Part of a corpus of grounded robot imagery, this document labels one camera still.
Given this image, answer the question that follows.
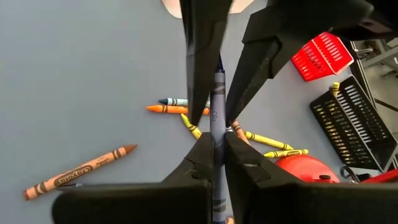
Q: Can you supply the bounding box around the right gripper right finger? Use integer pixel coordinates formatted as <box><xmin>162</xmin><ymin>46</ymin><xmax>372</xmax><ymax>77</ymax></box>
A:
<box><xmin>224</xmin><ymin>131</ymin><xmax>398</xmax><ymax>224</ymax></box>

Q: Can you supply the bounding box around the black lamp cord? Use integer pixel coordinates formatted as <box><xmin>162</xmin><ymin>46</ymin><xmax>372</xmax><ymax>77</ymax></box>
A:
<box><xmin>339</xmin><ymin>164</ymin><xmax>363</xmax><ymax>184</ymax></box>

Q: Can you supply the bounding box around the red desk lamp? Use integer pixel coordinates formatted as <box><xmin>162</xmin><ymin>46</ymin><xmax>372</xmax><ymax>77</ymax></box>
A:
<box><xmin>275</xmin><ymin>154</ymin><xmax>398</xmax><ymax>184</ymax></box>

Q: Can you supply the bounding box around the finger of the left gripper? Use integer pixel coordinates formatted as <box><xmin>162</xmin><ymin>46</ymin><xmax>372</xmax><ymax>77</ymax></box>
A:
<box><xmin>224</xmin><ymin>0</ymin><xmax>374</xmax><ymax>126</ymax></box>
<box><xmin>179</xmin><ymin>0</ymin><xmax>234</xmax><ymax>126</ymax></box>

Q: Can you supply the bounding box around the red mesh basket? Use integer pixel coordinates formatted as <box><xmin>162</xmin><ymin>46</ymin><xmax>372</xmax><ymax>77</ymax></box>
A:
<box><xmin>291</xmin><ymin>31</ymin><xmax>354</xmax><ymax>82</ymax></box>

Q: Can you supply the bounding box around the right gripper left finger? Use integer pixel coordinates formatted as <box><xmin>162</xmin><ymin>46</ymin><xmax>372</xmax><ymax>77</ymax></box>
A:
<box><xmin>52</xmin><ymin>132</ymin><xmax>216</xmax><ymax>224</ymax></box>

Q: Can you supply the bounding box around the blue-grey table mat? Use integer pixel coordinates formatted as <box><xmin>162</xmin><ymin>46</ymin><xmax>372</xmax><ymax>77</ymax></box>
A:
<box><xmin>0</xmin><ymin>0</ymin><xmax>398</xmax><ymax>224</ymax></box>

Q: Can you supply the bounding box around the orange crayon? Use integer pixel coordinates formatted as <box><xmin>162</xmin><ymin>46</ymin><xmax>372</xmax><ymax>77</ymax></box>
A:
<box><xmin>146</xmin><ymin>104</ymin><xmax>210</xmax><ymax>116</ymax></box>

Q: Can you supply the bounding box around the black mesh basket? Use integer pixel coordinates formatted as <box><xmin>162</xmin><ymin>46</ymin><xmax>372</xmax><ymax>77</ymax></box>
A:
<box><xmin>309</xmin><ymin>74</ymin><xmax>398</xmax><ymax>174</ymax></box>

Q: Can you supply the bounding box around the blue crayon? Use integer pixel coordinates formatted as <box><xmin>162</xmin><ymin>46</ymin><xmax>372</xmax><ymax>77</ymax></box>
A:
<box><xmin>209</xmin><ymin>52</ymin><xmax>228</xmax><ymax>224</ymax></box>
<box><xmin>157</xmin><ymin>97</ymin><xmax>211</xmax><ymax>108</ymax></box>

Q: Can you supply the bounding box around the yellow crayon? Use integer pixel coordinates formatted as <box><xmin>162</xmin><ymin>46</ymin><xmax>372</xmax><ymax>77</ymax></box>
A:
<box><xmin>330</xmin><ymin>81</ymin><xmax>341</xmax><ymax>98</ymax></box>
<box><xmin>244</xmin><ymin>130</ymin><xmax>294</xmax><ymax>151</ymax></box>
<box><xmin>180</xmin><ymin>113</ymin><xmax>203</xmax><ymax>140</ymax></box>
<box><xmin>264</xmin><ymin>149</ymin><xmax>310</xmax><ymax>159</ymax></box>

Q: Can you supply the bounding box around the brown crayon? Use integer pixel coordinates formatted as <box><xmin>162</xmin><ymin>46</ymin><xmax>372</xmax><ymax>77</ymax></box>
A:
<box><xmin>22</xmin><ymin>144</ymin><xmax>138</xmax><ymax>202</ymax></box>
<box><xmin>231</xmin><ymin>119</ymin><xmax>251</xmax><ymax>146</ymax></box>

